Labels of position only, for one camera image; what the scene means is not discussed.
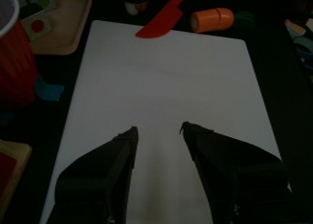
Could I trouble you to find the green toy carrot top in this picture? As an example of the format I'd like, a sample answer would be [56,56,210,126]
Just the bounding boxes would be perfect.
[233,10,257,29]

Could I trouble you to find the red plastic cup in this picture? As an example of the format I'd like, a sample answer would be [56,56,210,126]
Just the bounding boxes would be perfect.
[0,0,40,110]

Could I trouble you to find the red toy knife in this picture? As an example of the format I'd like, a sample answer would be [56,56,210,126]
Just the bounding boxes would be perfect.
[135,0,192,39]

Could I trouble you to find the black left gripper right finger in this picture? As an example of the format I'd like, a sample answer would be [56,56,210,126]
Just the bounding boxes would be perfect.
[178,121,305,224]

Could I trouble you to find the white sushi piece green dot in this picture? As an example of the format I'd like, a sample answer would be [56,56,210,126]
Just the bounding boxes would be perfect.
[27,0,59,12]

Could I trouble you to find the wooden sushi tray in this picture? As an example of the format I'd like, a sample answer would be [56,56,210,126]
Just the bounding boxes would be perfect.
[16,0,96,57]

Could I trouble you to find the small black white sushi toy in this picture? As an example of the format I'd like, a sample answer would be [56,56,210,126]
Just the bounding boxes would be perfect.
[121,0,150,16]

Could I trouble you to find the blue toy utensil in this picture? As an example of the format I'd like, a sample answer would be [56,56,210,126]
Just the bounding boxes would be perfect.
[33,76,65,102]

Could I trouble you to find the white sushi piece red dot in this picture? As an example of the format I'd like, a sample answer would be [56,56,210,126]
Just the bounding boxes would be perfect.
[20,16,53,42]

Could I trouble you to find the orange toy carrot body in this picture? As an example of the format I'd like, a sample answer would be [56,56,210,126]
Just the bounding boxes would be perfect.
[190,7,235,34]

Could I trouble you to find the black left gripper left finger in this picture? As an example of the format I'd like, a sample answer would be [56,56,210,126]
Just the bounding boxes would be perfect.
[44,125,139,224]

